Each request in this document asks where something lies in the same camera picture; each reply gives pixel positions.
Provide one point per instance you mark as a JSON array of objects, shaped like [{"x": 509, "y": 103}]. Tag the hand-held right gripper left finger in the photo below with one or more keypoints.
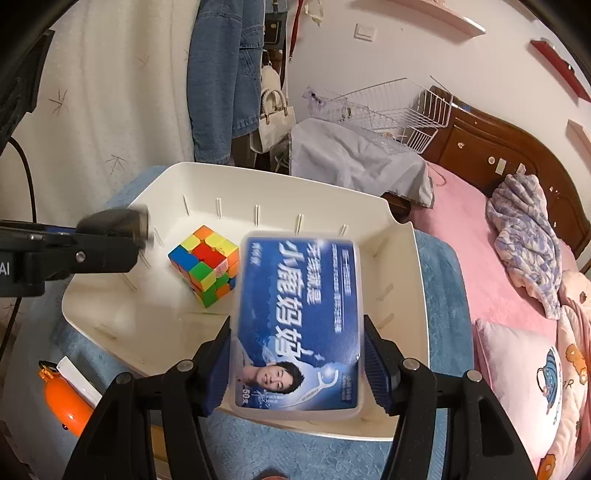
[{"x": 217, "y": 369}]

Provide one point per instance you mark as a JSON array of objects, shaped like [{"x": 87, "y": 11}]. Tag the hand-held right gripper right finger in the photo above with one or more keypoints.
[{"x": 378, "y": 369}]

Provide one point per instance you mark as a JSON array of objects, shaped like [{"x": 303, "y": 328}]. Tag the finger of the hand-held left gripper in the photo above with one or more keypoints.
[
  {"x": 60, "y": 228},
  {"x": 92, "y": 256}
]

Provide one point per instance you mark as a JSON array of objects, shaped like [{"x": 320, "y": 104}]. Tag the white plastic storage box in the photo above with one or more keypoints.
[{"x": 138, "y": 300}]

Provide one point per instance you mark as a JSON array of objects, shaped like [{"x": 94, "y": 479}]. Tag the blue-labelled clear floss box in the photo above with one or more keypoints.
[{"x": 295, "y": 300}]

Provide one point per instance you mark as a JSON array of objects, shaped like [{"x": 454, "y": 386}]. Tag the multicoloured puzzle cube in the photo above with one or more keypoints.
[{"x": 203, "y": 263}]

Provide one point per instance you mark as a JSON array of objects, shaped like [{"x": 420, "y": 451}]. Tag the orange round toy with carabiner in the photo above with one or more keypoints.
[{"x": 64, "y": 401}]

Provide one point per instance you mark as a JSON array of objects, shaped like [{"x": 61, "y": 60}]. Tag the blue fluffy blanket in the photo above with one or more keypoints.
[{"x": 443, "y": 295}]

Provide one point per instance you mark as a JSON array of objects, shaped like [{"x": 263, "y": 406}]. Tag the white card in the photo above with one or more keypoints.
[{"x": 78, "y": 378}]

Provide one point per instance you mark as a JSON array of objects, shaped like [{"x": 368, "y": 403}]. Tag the pink printed pillow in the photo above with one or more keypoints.
[{"x": 508, "y": 369}]

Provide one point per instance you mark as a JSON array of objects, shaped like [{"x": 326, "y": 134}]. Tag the pink bed sheet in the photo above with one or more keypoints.
[{"x": 461, "y": 258}]

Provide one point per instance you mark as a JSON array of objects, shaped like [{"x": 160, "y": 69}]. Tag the white patterned curtain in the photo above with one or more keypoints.
[{"x": 115, "y": 92}]

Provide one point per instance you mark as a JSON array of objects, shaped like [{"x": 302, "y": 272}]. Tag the pink bear-print quilt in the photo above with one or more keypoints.
[{"x": 572, "y": 360}]

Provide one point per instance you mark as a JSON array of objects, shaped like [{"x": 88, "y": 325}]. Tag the purple floral blanket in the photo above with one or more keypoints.
[{"x": 521, "y": 230}]

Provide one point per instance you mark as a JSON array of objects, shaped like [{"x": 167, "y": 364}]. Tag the blue denim jacket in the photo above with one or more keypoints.
[{"x": 217, "y": 92}]

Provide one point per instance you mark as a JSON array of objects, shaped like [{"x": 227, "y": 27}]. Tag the grey cloth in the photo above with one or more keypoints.
[{"x": 351, "y": 161}]

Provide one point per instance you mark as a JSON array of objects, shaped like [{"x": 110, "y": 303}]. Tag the white handbag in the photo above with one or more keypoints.
[{"x": 272, "y": 129}]

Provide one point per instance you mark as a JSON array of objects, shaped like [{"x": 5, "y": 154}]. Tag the dark wooden headboard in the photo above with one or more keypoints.
[{"x": 480, "y": 157}]

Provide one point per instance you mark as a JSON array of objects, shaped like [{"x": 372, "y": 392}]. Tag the short pink wall shelf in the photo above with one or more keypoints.
[{"x": 581, "y": 136}]

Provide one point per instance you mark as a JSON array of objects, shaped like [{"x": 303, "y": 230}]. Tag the white light switch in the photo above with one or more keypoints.
[{"x": 364, "y": 32}]

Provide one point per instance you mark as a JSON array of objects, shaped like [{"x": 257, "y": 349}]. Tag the red wall shelf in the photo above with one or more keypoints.
[{"x": 563, "y": 69}]

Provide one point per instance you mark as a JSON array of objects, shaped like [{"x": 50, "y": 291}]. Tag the long pink wall shelf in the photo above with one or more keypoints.
[{"x": 461, "y": 25}]

